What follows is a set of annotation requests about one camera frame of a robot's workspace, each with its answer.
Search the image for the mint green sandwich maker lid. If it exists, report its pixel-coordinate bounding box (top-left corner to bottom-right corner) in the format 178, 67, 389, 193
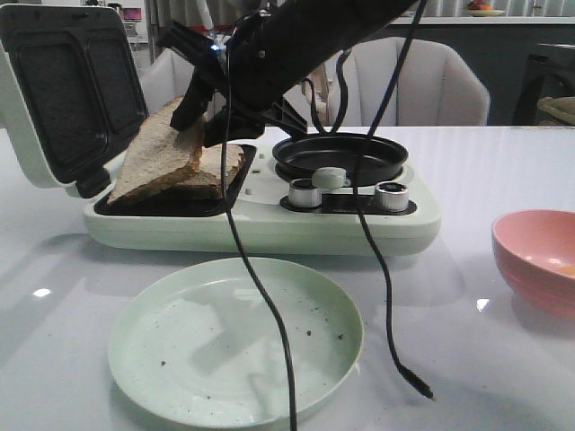
1, 4, 147, 198

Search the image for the right silver control knob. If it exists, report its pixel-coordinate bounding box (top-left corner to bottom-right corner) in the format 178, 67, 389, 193
373, 181, 409, 213

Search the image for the dark grey counter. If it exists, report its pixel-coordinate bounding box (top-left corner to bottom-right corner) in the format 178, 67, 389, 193
415, 17, 574, 126

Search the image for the silver control knob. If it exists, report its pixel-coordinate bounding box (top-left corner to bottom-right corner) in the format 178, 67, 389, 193
373, 181, 409, 213
287, 178, 322, 209

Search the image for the pink bowl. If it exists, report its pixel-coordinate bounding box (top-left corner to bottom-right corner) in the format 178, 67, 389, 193
491, 209, 574, 320

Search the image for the black cable with plug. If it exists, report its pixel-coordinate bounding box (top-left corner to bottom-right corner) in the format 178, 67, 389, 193
303, 0, 436, 401

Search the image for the beige cushion at right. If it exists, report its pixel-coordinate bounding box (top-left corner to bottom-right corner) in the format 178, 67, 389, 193
537, 96, 575, 126

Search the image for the mint green breakfast maker base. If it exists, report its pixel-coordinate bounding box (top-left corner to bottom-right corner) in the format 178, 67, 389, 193
84, 140, 441, 256

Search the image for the left grey upholstered chair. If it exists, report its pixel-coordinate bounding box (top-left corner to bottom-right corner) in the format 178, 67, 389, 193
140, 48, 226, 130

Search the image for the grey upholstered chair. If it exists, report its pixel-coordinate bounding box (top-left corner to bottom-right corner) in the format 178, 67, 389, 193
341, 37, 491, 127
140, 48, 226, 130

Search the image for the fruit plate on counter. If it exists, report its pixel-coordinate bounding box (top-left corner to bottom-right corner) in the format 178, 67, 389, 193
464, 0, 506, 17

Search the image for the orange shrimp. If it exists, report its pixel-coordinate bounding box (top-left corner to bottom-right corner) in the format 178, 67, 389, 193
557, 265, 575, 277

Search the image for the mint green round plate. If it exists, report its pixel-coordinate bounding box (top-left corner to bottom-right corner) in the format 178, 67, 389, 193
108, 258, 364, 430

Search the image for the bread slice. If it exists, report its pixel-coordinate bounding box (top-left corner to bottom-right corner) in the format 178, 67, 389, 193
173, 144, 245, 199
108, 96, 205, 205

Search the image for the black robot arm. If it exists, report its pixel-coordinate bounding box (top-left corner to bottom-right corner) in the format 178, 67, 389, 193
158, 1, 413, 147

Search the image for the right grey upholstered chair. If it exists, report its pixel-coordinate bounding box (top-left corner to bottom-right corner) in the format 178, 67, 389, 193
341, 37, 491, 127

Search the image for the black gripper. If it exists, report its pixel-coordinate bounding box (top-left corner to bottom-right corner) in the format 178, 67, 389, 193
158, 10, 307, 148

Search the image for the black round frying pan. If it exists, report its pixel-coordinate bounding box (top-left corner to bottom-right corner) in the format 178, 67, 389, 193
272, 132, 408, 187

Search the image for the left silver control knob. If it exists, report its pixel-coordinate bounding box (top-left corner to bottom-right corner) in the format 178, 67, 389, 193
287, 178, 322, 209

